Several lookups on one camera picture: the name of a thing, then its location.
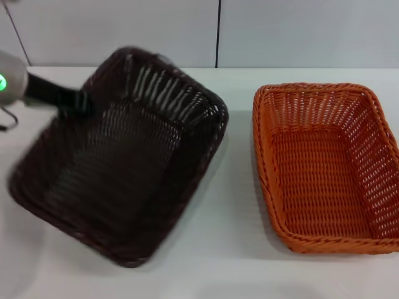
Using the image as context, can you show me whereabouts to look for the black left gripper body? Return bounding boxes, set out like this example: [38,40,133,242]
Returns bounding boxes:
[26,72,79,113]

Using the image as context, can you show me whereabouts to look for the dark brown wicker basket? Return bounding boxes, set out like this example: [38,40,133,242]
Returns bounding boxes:
[9,45,230,268]

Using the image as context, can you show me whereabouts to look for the orange wicker basket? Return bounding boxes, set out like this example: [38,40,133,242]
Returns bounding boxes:
[251,81,399,255]

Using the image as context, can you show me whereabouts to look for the grey cable with metal plug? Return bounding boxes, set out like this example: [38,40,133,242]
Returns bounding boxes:
[0,105,19,132]

